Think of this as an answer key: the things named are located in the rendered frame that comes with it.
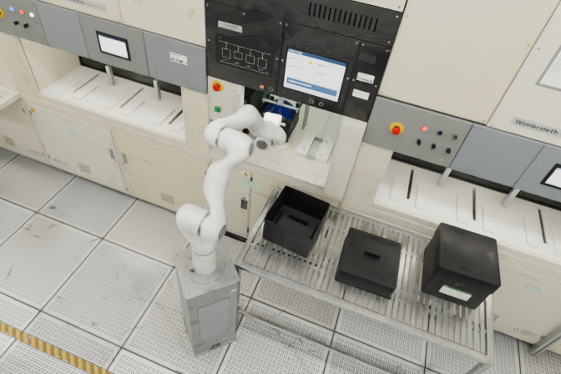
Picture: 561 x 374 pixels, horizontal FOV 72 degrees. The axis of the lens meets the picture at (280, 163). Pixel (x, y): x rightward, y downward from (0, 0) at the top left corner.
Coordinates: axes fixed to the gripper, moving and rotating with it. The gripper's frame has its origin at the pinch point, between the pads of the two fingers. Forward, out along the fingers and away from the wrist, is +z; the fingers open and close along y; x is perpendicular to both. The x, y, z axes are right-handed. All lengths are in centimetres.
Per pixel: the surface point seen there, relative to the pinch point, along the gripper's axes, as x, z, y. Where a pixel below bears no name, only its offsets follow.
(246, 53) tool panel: 40.3, -13.7, -15.3
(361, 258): -33, -63, 63
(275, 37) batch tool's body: 52, -15, -2
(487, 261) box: -18, -57, 120
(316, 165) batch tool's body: -32.1, -3.4, 30.3
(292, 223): -42, -44, 24
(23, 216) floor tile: -118, -40, -178
